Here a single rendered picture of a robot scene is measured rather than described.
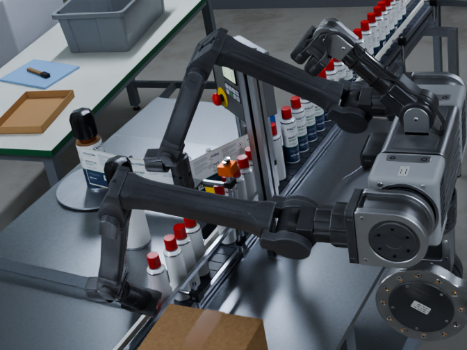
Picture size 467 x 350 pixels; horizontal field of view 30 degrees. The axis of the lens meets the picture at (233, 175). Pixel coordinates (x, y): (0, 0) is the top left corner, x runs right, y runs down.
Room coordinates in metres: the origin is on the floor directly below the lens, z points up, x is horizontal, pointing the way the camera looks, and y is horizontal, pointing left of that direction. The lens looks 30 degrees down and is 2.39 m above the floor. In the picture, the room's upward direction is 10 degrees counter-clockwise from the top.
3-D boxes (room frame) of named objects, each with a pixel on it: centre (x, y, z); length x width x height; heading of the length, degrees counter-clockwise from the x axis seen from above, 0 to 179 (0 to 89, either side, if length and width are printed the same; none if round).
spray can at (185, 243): (2.00, 0.17, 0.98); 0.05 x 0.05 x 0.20
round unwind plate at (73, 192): (2.65, 0.46, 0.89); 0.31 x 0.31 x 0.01
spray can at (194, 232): (2.05, 0.14, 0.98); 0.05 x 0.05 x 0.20
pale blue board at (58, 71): (3.98, 0.84, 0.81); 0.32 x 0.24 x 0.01; 50
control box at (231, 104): (2.22, -0.07, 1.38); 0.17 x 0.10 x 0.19; 22
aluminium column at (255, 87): (2.14, -0.09, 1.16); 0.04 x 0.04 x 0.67; 57
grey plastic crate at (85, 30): (4.37, 0.45, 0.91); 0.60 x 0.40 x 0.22; 158
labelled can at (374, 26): (3.27, -0.66, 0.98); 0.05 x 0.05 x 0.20
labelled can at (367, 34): (3.21, -0.62, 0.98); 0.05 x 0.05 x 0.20
